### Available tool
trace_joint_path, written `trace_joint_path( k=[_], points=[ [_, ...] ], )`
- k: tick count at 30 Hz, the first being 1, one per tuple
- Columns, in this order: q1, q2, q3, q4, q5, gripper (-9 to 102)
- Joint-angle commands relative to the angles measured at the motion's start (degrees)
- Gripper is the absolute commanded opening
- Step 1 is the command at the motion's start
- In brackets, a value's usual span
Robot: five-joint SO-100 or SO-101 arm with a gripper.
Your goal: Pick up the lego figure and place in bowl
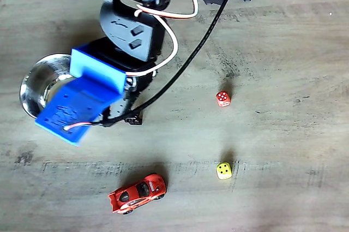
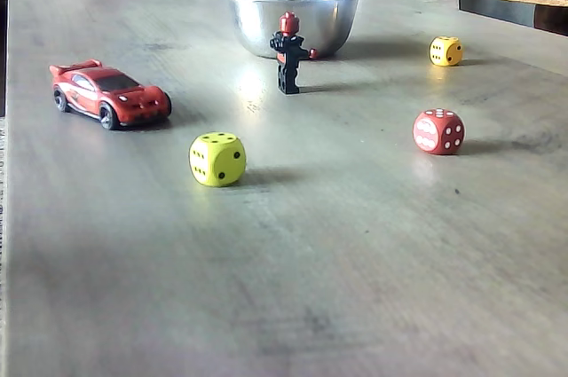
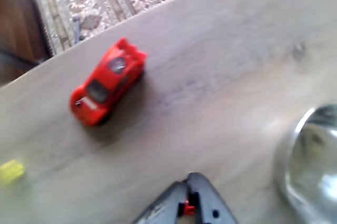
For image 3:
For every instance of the shiny steel bowl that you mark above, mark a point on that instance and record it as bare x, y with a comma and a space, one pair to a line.
310, 168

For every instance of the red toy sports car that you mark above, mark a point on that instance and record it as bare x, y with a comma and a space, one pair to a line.
105, 89

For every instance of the pale yellow die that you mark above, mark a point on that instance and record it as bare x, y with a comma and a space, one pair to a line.
11, 172

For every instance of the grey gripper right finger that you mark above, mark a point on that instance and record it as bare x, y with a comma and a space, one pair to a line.
210, 203

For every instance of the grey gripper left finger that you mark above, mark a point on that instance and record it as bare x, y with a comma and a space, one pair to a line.
163, 205

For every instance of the patterned beige rug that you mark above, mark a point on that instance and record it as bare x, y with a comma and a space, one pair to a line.
118, 2

